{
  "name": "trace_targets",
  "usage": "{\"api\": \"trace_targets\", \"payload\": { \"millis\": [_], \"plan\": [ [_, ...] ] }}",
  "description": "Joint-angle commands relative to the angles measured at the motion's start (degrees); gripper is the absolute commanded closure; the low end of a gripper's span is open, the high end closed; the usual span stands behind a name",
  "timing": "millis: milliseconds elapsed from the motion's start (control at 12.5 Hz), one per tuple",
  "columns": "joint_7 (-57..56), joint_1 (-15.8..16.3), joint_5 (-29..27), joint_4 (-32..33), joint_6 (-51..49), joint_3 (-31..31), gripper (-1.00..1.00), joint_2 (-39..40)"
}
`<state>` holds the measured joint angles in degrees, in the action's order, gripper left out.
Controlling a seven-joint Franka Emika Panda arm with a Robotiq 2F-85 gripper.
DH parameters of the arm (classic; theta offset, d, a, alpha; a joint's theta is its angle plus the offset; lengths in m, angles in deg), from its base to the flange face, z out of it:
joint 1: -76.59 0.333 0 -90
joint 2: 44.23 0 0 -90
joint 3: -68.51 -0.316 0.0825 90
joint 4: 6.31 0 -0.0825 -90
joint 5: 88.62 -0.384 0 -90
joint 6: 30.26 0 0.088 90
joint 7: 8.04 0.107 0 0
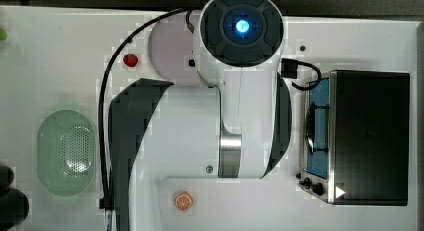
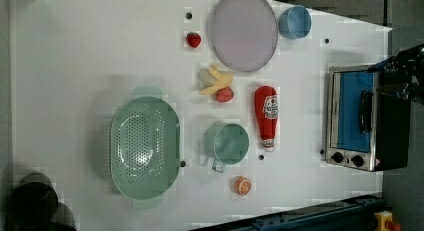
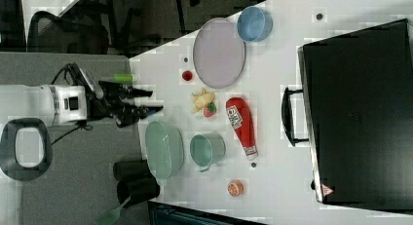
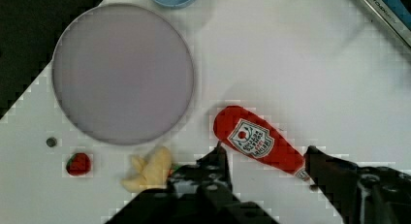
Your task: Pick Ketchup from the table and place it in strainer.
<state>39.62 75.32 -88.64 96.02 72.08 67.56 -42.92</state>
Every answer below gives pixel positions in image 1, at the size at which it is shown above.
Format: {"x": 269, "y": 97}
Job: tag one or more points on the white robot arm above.
{"x": 234, "y": 122}

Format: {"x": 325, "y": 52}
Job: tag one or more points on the green oval strainer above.
{"x": 66, "y": 159}

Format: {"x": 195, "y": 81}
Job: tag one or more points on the orange slice toy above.
{"x": 183, "y": 201}

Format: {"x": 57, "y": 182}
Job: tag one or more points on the red toy strawberry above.
{"x": 130, "y": 60}

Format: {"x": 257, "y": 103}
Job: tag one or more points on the black toaster oven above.
{"x": 356, "y": 139}

